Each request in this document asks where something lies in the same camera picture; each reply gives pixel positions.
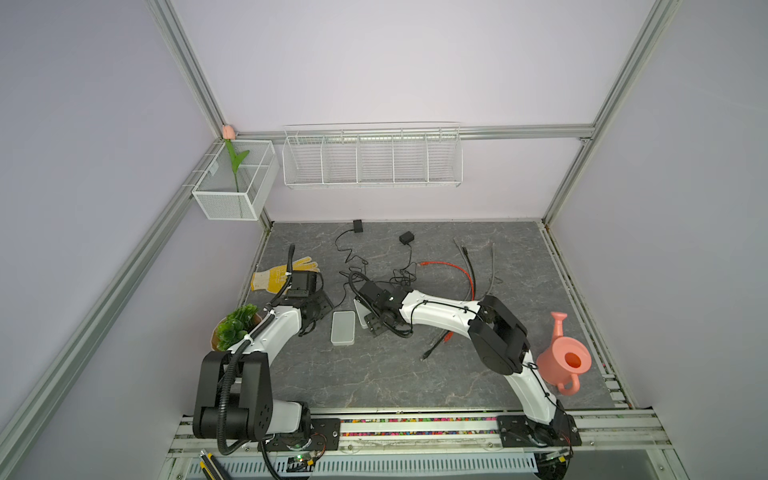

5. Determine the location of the white network switch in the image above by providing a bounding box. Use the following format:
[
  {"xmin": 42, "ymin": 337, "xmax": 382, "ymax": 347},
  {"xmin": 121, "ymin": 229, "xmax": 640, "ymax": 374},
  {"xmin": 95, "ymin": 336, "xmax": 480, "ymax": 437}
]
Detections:
[
  {"xmin": 353, "ymin": 299, "xmax": 370, "ymax": 330},
  {"xmin": 330, "ymin": 311, "xmax": 357, "ymax": 346}
]

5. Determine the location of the red ethernet cable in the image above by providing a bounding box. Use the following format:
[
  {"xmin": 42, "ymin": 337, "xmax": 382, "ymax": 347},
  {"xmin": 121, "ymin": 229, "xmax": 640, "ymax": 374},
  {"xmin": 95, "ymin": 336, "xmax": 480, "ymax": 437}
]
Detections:
[{"xmin": 418, "ymin": 260, "xmax": 476, "ymax": 343}]

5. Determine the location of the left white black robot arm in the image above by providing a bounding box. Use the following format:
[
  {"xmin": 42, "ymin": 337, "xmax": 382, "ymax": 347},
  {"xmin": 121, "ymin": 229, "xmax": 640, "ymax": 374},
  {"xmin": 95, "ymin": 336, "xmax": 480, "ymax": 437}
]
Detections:
[{"xmin": 192, "ymin": 245, "xmax": 332, "ymax": 455}]

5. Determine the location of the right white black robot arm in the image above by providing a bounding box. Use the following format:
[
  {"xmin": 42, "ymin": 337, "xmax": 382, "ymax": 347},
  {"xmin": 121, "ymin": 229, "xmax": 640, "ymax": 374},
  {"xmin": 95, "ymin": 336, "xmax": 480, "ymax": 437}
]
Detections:
[{"xmin": 353, "ymin": 281, "xmax": 582, "ymax": 447}]

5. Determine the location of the yellow work glove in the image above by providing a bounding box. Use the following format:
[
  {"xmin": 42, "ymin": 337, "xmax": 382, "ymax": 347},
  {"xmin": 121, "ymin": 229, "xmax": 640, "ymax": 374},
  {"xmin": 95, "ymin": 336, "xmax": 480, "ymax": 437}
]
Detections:
[{"xmin": 250, "ymin": 256, "xmax": 320, "ymax": 294}]

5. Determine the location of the green potted plant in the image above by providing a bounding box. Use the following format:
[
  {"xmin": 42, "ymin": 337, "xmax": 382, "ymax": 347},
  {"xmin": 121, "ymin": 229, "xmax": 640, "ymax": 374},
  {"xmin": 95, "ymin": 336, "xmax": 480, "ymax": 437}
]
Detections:
[{"xmin": 211, "ymin": 304, "xmax": 261, "ymax": 351}]

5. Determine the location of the small white mesh basket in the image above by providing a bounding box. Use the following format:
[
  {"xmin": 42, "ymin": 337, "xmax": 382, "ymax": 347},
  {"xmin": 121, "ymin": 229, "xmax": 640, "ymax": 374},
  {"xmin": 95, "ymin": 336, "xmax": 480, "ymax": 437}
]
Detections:
[{"xmin": 192, "ymin": 140, "xmax": 279, "ymax": 221}]

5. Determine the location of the pink watering can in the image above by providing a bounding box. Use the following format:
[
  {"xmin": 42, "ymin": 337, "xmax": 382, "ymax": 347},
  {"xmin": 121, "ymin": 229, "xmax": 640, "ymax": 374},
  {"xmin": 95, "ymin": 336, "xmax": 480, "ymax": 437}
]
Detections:
[{"xmin": 536, "ymin": 312, "xmax": 592, "ymax": 396}]

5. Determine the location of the artificial pink tulip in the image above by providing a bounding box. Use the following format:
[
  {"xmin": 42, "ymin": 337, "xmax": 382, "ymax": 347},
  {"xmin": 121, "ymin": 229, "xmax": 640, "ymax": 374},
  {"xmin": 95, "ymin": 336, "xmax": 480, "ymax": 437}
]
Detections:
[{"xmin": 221, "ymin": 125, "xmax": 250, "ymax": 192}]

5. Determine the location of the black ethernet cable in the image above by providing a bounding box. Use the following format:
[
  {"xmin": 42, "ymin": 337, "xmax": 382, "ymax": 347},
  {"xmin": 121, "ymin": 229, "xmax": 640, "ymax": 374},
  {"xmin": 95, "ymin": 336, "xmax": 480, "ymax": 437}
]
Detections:
[{"xmin": 421, "ymin": 244, "xmax": 479, "ymax": 361}]

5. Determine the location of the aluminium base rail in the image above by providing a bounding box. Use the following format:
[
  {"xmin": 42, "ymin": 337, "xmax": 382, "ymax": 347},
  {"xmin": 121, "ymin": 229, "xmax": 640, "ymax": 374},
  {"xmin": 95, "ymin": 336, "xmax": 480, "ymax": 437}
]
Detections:
[{"xmin": 160, "ymin": 409, "xmax": 688, "ymax": 479}]

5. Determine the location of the long white wire basket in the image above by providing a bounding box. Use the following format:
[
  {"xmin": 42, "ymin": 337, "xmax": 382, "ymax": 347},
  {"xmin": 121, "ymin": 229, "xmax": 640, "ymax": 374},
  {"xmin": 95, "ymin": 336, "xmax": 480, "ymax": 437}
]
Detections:
[{"xmin": 282, "ymin": 122, "xmax": 464, "ymax": 188}]

